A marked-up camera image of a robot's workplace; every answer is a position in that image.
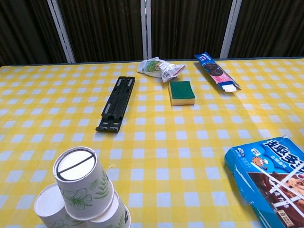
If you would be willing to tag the white paper cup black line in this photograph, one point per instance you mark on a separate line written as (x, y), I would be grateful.
(80, 180)

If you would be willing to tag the white paper cup green print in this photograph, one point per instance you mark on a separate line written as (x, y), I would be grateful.
(116, 213)
(47, 202)

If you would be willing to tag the yellow checked tablecloth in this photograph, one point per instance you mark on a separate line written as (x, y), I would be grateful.
(166, 142)

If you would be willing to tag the black folding stand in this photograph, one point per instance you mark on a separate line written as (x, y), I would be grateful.
(117, 102)

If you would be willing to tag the green yellow sponge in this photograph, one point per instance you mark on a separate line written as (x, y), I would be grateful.
(181, 91)

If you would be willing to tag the crumpled snack wrapper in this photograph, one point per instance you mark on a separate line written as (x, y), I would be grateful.
(154, 67)

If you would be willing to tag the long blue cookie box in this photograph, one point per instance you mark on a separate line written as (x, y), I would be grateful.
(215, 71)

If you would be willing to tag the blue chocolate cookie box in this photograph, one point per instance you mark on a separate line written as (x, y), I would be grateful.
(268, 180)

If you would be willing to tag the white partition post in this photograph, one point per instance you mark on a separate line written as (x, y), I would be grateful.
(61, 33)
(146, 28)
(230, 28)

